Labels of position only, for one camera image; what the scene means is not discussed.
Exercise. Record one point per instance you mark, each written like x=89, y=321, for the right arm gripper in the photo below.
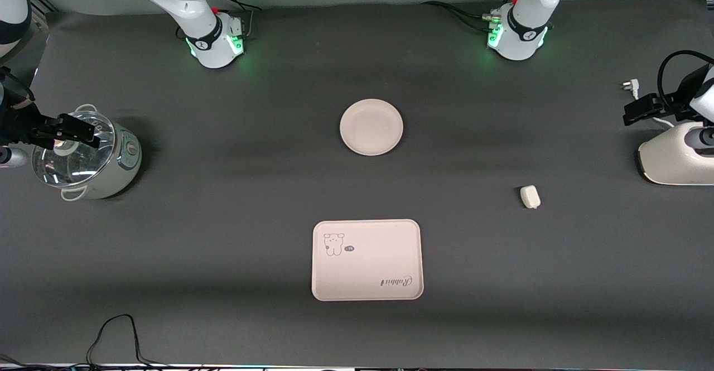
x=18, y=122

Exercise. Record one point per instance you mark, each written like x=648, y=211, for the small white bun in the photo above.
x=530, y=197

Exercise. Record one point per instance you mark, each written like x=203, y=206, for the glass pot lid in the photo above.
x=72, y=165

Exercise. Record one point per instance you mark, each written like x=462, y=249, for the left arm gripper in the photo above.
x=667, y=105

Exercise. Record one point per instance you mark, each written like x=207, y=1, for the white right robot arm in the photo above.
x=184, y=3

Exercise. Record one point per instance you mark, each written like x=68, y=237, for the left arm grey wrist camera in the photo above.
x=705, y=139

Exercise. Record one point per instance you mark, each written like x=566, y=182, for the pale green electric pot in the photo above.
x=120, y=164

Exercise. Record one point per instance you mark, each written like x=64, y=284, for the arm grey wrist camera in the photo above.
x=11, y=158
x=705, y=139

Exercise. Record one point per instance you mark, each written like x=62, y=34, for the aluminium frame profile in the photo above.
x=43, y=0

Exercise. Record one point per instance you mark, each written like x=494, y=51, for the round beige plate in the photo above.
x=371, y=127

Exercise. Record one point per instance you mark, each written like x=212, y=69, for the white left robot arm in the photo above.
x=524, y=30

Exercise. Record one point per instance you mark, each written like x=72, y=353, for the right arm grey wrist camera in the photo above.
x=11, y=158

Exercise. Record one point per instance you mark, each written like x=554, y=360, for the beige rectangular rabbit tray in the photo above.
x=368, y=262

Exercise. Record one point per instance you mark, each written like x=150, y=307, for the white toaster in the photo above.
x=669, y=162

